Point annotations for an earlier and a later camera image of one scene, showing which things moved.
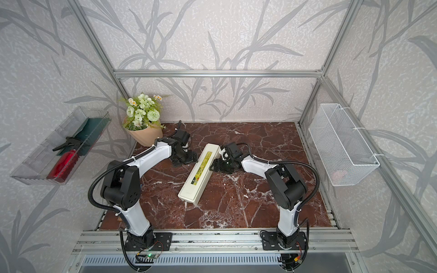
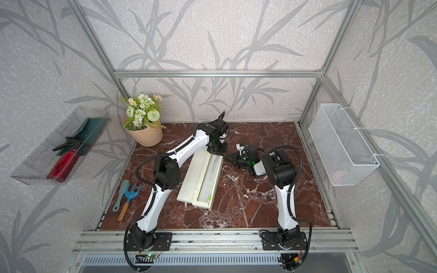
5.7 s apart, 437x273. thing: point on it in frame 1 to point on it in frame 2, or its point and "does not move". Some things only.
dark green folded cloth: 87,135 does not move
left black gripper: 193,158 to 223,153
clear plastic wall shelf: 55,160 does not move
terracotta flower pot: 146,136 does not move
